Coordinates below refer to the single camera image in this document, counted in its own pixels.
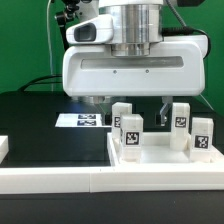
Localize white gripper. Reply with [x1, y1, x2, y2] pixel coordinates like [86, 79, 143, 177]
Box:
[63, 35, 208, 126]

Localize white square tabletop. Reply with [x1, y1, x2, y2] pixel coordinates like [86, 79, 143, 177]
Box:
[107, 132, 224, 166]

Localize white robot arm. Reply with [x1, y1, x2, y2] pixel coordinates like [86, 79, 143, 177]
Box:
[62, 0, 211, 125]

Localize white tag marker sheet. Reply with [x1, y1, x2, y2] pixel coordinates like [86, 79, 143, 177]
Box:
[55, 113, 106, 128]

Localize white left fence piece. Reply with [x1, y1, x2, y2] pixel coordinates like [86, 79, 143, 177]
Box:
[0, 136, 9, 163]

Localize white front fence wall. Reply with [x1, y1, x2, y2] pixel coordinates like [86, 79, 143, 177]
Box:
[0, 164, 224, 194]

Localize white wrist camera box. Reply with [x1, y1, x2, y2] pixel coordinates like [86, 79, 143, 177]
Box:
[66, 14, 114, 44]

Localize black base cables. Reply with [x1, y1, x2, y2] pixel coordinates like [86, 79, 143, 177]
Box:
[17, 73, 64, 93]

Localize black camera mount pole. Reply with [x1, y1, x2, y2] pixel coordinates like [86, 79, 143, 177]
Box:
[55, 0, 80, 50]

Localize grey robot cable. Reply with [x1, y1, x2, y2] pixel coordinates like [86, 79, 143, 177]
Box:
[46, 0, 55, 92]

